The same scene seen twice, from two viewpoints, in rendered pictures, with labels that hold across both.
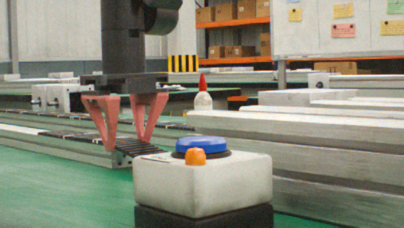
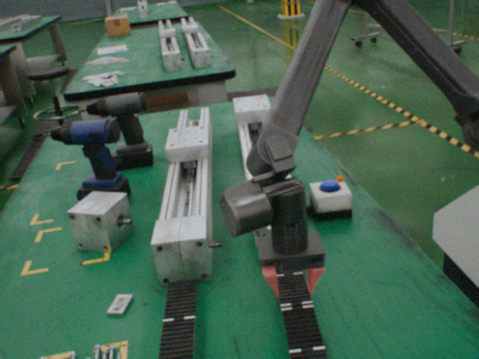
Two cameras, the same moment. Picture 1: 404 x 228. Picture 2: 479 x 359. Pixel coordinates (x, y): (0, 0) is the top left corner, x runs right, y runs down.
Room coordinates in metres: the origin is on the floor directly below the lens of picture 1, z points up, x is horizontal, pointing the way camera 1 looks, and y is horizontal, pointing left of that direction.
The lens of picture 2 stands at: (1.37, 0.47, 1.33)
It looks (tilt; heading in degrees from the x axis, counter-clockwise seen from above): 24 degrees down; 219
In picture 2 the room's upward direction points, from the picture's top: 7 degrees counter-clockwise
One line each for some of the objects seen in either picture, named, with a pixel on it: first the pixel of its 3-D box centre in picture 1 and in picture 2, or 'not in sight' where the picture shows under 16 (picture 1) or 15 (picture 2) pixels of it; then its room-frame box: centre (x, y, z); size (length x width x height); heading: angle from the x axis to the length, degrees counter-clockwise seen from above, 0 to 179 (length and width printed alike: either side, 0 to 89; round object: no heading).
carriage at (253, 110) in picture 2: not in sight; (252, 113); (0.15, -0.44, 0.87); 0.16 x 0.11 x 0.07; 39
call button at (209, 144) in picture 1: (200, 150); (329, 186); (0.48, 0.00, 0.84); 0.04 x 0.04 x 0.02
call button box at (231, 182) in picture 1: (210, 189); (326, 199); (0.48, -0.01, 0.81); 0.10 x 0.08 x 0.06; 129
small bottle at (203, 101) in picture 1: (203, 101); not in sight; (1.29, -0.01, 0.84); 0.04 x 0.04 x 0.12
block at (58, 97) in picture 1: (66, 102); not in sight; (1.61, 0.35, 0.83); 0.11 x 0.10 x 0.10; 130
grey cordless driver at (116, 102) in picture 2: not in sight; (117, 132); (0.48, -0.69, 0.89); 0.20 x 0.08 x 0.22; 135
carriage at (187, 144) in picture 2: not in sight; (189, 147); (0.46, -0.43, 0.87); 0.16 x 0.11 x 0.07; 39
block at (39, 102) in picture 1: (49, 101); not in sight; (1.71, 0.42, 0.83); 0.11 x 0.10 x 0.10; 126
